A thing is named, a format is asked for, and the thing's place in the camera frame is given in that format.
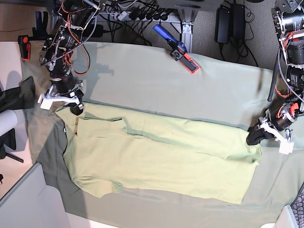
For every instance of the grey-green table cloth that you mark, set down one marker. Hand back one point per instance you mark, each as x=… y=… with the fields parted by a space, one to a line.
x=148 y=79

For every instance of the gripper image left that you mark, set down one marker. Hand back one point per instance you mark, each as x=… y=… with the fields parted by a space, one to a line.
x=59 y=92

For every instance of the black power adapter right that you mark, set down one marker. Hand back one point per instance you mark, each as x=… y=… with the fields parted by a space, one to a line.
x=222 y=25

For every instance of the aluminium frame post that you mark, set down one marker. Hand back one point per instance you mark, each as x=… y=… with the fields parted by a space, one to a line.
x=185 y=26

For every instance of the black power brick left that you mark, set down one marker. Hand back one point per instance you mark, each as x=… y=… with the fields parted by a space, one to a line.
x=98 y=32

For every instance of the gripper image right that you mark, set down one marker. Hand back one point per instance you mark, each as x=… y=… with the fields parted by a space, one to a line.
x=265 y=130

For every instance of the blue orange clamp centre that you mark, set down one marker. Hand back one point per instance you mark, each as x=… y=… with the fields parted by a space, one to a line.
x=179 y=51

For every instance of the light yellow-green T-shirt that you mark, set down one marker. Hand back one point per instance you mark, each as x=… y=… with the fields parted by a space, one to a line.
x=111 y=148

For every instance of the dark green cloth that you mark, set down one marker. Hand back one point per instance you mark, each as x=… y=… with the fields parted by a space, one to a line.
x=17 y=98

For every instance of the black power adapter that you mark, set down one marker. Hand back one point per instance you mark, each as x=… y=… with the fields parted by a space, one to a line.
x=222 y=25
x=238 y=21

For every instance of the white bin bottom left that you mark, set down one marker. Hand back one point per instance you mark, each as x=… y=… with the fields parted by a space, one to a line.
x=31 y=203

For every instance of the blue orange clamp left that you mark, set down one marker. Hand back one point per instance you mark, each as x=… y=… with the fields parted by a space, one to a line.
x=39 y=33

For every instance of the blue orange clamp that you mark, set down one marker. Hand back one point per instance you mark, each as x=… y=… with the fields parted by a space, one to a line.
x=39 y=33
x=179 y=51

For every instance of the white cylinder post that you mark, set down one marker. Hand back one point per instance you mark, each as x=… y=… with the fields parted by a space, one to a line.
x=8 y=120

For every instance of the white power strip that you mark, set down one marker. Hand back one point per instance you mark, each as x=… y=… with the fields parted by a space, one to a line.
x=144 y=16

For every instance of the patterned mat corner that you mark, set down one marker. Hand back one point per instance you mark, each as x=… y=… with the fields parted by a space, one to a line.
x=298 y=207

